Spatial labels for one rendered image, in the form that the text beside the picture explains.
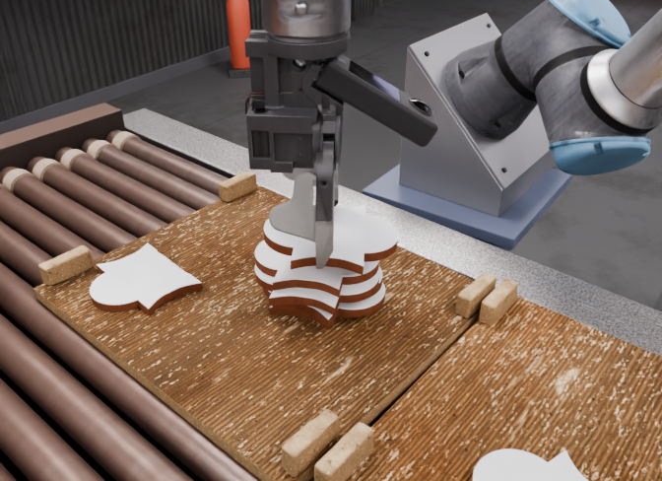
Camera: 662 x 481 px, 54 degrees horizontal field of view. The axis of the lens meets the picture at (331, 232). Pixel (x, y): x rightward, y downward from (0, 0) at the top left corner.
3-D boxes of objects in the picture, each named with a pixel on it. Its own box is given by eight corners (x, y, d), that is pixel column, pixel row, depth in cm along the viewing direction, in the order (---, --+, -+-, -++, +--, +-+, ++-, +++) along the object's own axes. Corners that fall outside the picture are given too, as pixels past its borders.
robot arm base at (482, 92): (472, 45, 109) (518, 9, 101) (525, 118, 109) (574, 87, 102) (430, 73, 98) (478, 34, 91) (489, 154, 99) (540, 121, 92)
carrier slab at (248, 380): (255, 191, 98) (254, 182, 97) (498, 302, 75) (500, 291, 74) (35, 299, 76) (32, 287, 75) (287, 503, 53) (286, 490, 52)
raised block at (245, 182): (249, 185, 96) (248, 169, 95) (258, 189, 95) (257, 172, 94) (219, 200, 93) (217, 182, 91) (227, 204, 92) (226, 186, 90)
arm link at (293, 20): (353, -29, 56) (349, -9, 49) (352, 25, 59) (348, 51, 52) (266, -30, 57) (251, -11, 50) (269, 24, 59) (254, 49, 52)
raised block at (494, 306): (501, 295, 74) (505, 275, 72) (517, 302, 73) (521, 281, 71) (476, 321, 70) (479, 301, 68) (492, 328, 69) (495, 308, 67)
